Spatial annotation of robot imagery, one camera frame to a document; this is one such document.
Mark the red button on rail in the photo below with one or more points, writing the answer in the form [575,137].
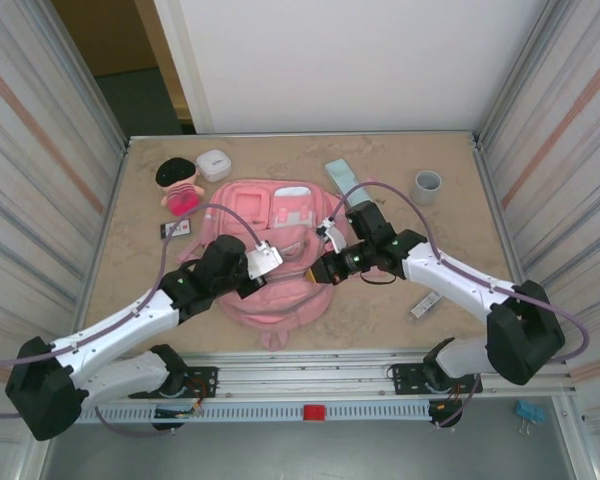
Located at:
[314,412]

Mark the grey plastic cup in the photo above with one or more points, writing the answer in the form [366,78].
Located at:
[426,192]

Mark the light blue pencil case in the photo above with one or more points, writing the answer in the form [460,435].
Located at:
[340,172]

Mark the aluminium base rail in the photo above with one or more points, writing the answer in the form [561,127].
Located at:
[305,372]

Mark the plush doll with black hair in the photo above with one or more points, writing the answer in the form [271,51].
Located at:
[180,190]

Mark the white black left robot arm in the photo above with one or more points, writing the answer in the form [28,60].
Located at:
[115,325]

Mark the white grey stick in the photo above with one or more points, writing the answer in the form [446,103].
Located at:
[425,306]

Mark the white square lidded box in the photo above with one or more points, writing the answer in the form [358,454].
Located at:
[214,165]

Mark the small black card box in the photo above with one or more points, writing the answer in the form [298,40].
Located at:
[176,230]

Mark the pink school backpack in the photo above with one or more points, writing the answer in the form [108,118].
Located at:
[280,310]

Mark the brown wooden door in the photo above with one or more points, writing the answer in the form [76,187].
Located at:
[110,35]

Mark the blue binder clip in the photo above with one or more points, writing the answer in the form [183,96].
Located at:
[529,410]

